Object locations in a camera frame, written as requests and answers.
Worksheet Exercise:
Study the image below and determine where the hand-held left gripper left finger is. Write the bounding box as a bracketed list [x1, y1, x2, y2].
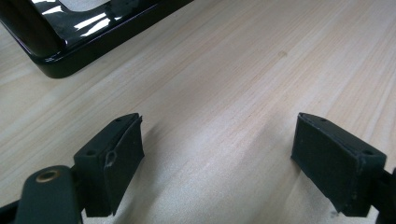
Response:
[73, 112, 146, 217]

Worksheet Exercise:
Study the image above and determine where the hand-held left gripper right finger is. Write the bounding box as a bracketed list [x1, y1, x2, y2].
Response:
[290, 112, 388, 217]

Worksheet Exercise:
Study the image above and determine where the glossy black tray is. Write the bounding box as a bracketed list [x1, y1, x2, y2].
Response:
[0, 0, 195, 79]

